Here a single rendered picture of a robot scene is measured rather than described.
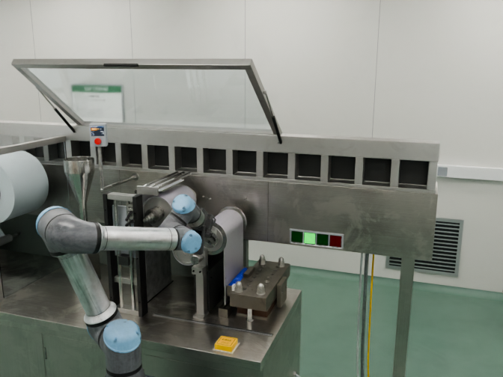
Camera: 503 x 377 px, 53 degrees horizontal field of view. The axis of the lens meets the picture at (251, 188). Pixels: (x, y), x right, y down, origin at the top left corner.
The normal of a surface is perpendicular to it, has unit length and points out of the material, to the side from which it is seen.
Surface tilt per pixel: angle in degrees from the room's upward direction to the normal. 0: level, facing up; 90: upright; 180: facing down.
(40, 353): 90
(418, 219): 90
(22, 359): 90
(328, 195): 90
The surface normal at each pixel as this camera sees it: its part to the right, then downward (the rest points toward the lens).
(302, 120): -0.32, 0.22
